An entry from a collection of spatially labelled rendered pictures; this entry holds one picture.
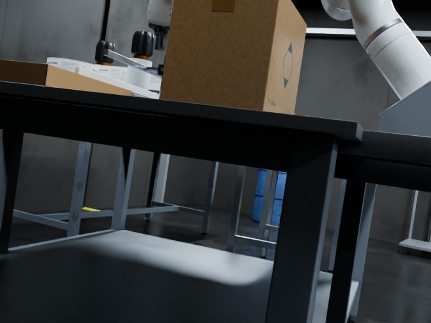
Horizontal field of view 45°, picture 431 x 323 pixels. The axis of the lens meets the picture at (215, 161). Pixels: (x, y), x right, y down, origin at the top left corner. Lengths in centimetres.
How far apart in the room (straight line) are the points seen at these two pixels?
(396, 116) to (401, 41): 22
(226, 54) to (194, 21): 11
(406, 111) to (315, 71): 544
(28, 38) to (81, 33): 64
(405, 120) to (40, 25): 381
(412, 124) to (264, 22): 44
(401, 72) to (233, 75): 49
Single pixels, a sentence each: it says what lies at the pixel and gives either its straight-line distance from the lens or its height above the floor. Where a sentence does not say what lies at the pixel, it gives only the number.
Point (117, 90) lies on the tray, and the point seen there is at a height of 86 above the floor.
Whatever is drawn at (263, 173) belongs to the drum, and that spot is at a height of 57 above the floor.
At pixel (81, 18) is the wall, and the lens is 511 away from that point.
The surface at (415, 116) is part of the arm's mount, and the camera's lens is 132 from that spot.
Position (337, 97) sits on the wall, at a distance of 661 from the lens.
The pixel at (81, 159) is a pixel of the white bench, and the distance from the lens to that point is 321.
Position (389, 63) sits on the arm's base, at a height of 105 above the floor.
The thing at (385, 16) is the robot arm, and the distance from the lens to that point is 146.
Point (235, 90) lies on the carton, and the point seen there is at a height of 90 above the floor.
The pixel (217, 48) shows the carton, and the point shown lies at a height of 98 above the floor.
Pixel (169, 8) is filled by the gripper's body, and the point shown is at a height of 114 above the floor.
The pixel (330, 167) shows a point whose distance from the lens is 75.
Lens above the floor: 77
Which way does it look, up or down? 1 degrees down
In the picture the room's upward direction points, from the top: 8 degrees clockwise
